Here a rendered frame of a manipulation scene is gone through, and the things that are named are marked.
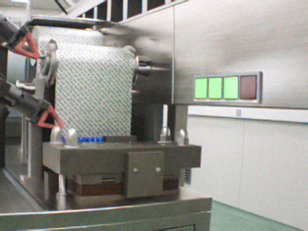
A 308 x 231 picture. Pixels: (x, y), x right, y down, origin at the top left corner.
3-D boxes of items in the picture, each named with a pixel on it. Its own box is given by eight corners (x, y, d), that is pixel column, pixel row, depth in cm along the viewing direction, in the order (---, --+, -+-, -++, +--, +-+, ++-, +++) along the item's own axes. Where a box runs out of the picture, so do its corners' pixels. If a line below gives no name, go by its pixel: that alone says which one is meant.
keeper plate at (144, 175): (123, 196, 97) (125, 152, 96) (158, 192, 101) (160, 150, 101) (128, 198, 95) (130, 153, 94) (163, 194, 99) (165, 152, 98)
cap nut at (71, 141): (62, 146, 95) (62, 127, 95) (76, 146, 97) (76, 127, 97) (67, 148, 92) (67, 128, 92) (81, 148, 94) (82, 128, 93)
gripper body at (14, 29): (13, 45, 105) (-6, 27, 102) (8, 50, 114) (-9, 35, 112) (28, 28, 106) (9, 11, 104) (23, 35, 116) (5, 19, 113)
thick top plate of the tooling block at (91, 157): (42, 163, 104) (42, 141, 104) (170, 159, 121) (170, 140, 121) (60, 174, 90) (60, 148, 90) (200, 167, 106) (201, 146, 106)
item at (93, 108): (53, 145, 110) (56, 78, 109) (129, 144, 120) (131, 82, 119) (54, 145, 109) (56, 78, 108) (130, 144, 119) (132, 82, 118)
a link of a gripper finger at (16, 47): (32, 64, 109) (8, 43, 106) (28, 68, 116) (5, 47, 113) (47, 47, 111) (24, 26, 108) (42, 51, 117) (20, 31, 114)
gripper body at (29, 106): (37, 124, 102) (14, 109, 99) (29, 122, 111) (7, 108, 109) (49, 102, 103) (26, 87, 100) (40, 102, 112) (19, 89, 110)
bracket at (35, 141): (18, 179, 118) (20, 78, 116) (38, 178, 121) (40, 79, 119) (22, 182, 113) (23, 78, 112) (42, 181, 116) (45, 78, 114)
